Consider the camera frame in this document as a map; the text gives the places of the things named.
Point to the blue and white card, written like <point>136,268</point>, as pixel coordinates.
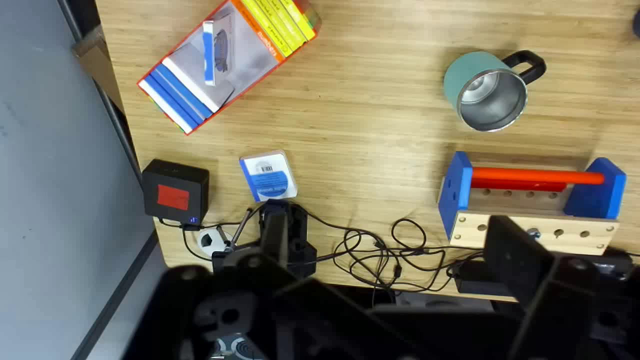
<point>268,176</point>

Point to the orange box of cards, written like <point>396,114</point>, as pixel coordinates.
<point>233,60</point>

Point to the wooden block in blue holder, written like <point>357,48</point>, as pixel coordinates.
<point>460,192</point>

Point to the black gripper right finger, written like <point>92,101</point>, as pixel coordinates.
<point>520,267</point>

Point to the small grey metal bracket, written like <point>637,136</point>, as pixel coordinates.
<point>212,241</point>

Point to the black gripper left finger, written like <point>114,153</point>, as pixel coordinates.
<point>287,241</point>

